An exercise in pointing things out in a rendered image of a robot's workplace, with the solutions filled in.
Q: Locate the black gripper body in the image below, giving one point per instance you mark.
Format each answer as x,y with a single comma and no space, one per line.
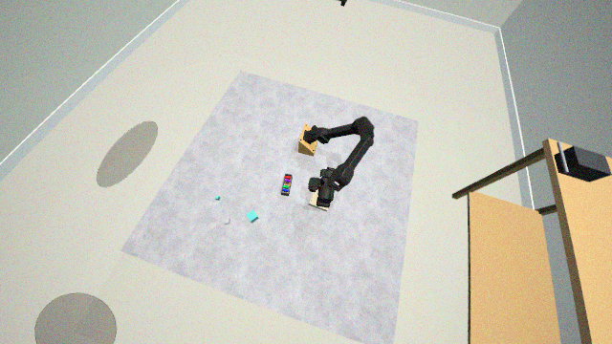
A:
322,171

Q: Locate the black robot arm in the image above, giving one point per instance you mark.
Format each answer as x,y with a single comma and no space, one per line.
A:
344,173

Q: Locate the small teal cube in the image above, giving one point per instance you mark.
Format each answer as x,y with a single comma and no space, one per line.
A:
252,216

